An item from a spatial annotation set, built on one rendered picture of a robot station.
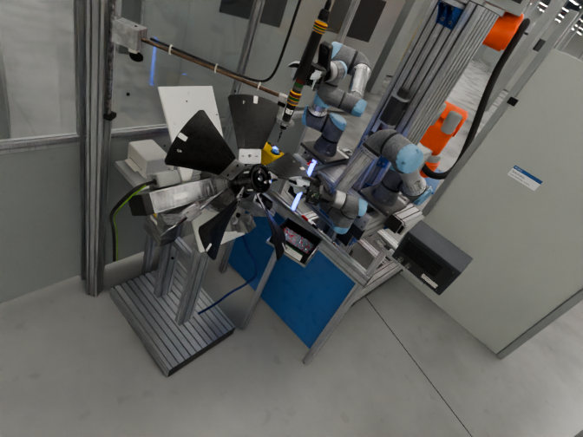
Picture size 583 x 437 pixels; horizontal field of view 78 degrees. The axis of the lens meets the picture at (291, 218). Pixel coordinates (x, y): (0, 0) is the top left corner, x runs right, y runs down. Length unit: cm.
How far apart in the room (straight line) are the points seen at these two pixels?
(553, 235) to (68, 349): 305
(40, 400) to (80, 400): 16
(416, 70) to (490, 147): 104
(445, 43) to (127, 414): 238
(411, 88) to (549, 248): 156
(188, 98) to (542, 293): 271
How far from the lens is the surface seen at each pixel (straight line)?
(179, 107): 160
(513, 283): 321
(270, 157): 194
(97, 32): 155
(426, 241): 157
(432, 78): 210
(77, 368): 223
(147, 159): 183
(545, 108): 288
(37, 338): 234
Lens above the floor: 198
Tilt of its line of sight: 36 degrees down
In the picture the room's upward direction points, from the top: 25 degrees clockwise
